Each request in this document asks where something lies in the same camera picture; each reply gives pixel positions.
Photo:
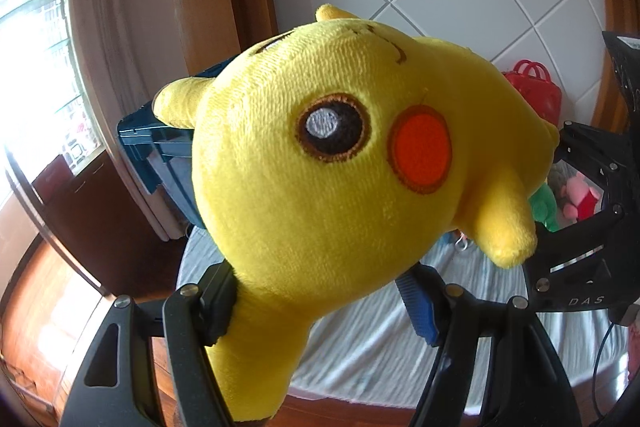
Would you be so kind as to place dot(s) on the yellow Pikachu plush toy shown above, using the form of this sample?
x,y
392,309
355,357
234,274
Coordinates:
x,y
326,162

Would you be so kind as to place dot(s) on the red toy suitcase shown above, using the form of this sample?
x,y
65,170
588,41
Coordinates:
x,y
533,81

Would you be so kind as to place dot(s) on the blue storage bin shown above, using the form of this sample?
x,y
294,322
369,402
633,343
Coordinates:
x,y
162,157

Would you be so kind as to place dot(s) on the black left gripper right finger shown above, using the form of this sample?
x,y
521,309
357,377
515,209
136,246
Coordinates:
x,y
526,384

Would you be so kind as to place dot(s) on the beige window curtain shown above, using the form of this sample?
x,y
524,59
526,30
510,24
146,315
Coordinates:
x,y
126,50

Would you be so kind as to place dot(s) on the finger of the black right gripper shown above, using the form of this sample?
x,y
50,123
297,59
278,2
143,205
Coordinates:
x,y
610,160

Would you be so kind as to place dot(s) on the dark green plush toy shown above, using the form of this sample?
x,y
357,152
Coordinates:
x,y
544,208

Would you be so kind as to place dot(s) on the pink pig plush toy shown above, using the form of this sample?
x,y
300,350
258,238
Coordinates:
x,y
580,198

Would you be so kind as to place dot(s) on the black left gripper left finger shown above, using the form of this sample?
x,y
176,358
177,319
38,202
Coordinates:
x,y
116,383

